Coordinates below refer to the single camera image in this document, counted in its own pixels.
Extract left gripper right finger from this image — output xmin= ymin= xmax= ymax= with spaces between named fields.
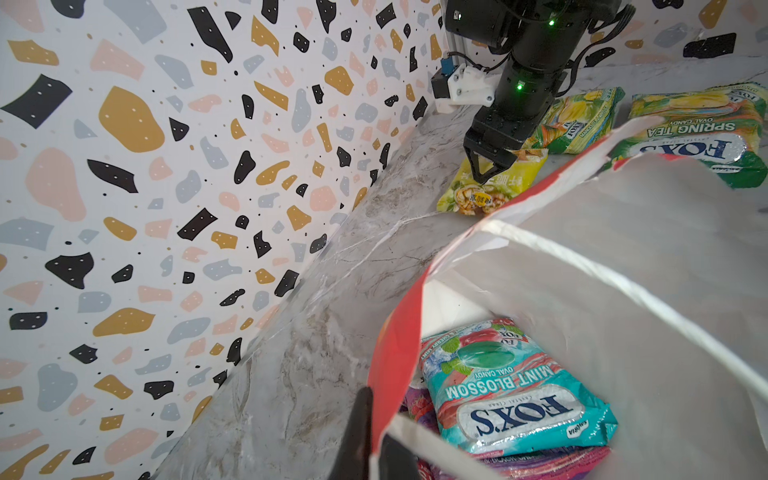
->
xmin=378 ymin=435 xmax=420 ymax=480

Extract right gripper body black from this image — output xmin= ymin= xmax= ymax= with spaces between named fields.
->
xmin=464 ymin=35 xmax=576 ymax=162

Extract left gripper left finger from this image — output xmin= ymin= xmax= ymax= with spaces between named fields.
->
xmin=327 ymin=386 xmax=373 ymax=480

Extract yellow snack bag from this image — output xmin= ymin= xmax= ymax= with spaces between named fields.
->
xmin=436 ymin=149 xmax=548 ymax=216

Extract pink berries candy bag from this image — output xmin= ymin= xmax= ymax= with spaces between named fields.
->
xmin=400 ymin=386 xmax=611 ymax=480

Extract teal mint candy bag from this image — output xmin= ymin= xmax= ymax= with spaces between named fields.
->
xmin=419 ymin=318 xmax=618 ymax=458

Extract red paper bag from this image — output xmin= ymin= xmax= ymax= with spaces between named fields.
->
xmin=368 ymin=117 xmax=767 ymax=479

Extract green snack pack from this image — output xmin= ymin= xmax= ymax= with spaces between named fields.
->
xmin=611 ymin=82 xmax=767 ymax=189

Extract green yellow candy bag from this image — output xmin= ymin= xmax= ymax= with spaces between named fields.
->
xmin=523 ymin=87 xmax=625 ymax=155

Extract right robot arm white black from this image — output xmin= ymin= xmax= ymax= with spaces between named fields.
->
xmin=444 ymin=1 xmax=636 ymax=184

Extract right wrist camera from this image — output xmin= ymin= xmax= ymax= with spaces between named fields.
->
xmin=431 ymin=58 xmax=499 ymax=114

